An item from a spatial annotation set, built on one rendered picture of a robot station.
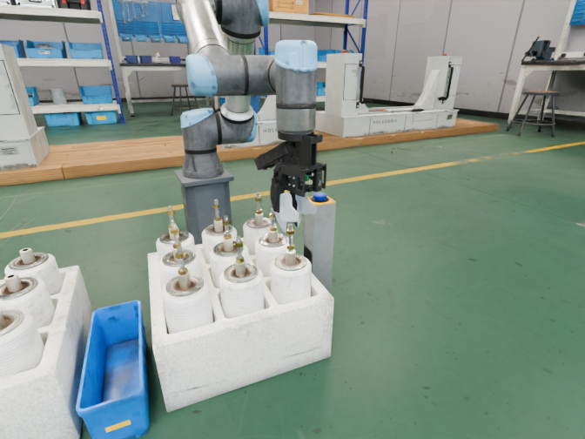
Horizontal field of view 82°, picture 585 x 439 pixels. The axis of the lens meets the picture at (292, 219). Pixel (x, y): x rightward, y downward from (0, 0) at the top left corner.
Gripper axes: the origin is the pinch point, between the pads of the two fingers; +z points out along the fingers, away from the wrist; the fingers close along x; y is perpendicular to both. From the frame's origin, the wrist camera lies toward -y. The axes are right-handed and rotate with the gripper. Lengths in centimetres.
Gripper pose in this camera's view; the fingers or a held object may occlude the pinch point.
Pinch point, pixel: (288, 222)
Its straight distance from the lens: 74.0
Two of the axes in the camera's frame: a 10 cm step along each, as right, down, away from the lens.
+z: 0.0, 9.1, 4.1
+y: 7.5, 2.7, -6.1
